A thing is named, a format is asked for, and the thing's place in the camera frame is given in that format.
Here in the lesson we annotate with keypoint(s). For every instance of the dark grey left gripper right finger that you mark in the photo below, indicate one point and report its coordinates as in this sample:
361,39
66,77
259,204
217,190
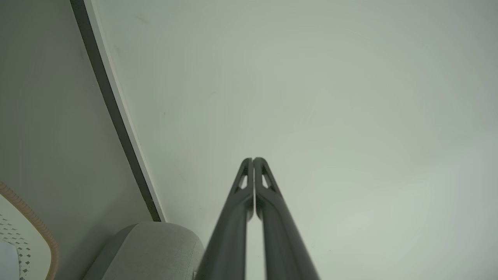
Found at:
282,237

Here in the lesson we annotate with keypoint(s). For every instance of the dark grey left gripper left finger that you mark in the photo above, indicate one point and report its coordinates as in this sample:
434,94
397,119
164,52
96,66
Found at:
229,233

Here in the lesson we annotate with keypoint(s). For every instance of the white laundry basket tan rim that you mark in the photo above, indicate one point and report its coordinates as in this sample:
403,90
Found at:
27,241

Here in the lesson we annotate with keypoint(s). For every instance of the grey fabric sofa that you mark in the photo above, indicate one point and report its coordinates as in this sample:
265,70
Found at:
151,252

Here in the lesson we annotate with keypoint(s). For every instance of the black and white baseboard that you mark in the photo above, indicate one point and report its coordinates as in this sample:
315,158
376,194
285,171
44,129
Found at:
116,109

